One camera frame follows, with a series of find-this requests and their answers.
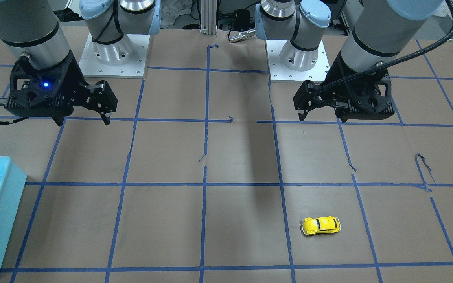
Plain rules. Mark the aluminium frame post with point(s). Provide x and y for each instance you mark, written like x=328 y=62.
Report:
x=208 y=25

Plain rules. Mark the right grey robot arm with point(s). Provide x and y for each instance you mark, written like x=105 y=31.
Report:
x=32 y=26

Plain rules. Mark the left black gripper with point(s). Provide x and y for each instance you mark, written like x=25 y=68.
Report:
x=334 y=76

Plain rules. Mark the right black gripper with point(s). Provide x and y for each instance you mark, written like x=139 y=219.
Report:
x=78 y=75

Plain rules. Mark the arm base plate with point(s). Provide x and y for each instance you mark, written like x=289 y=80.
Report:
x=290 y=65
x=124 y=59

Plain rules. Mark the yellow beetle toy car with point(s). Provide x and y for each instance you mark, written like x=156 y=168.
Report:
x=313 y=226

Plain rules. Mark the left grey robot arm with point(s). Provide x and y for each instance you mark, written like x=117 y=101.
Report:
x=381 y=32

